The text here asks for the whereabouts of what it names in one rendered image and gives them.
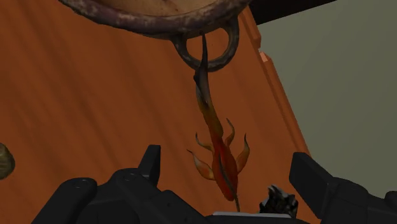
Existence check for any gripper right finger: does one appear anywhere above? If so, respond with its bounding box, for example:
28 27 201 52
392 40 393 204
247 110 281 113
288 151 397 224

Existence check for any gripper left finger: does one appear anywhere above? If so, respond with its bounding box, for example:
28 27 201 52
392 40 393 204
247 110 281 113
31 144 202 224

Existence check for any dark grey lumpy object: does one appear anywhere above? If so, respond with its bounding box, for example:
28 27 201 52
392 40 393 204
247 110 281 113
259 184 300 218

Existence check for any orange wooden table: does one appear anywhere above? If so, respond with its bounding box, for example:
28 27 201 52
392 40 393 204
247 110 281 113
0 0 322 224

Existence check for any red orange flame-shaped object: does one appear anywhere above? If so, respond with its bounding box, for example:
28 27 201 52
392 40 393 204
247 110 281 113
186 34 251 213

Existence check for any olive brown round object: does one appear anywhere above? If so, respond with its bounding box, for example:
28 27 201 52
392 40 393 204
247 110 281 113
0 143 17 181

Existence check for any rusty metal bowl with ring handle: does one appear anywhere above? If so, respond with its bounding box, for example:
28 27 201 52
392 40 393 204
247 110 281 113
57 0 253 73

